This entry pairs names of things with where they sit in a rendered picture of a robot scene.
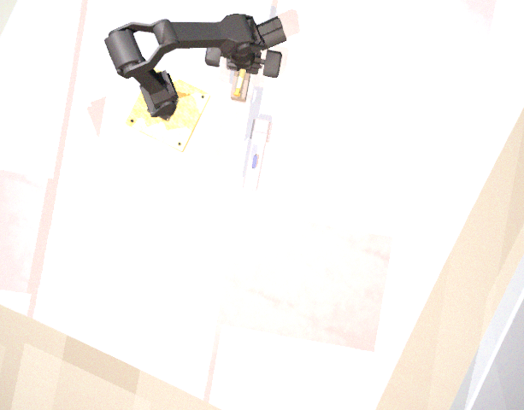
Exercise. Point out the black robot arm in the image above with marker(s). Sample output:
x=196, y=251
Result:
x=237, y=35

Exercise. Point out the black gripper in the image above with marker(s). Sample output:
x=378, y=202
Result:
x=212, y=58

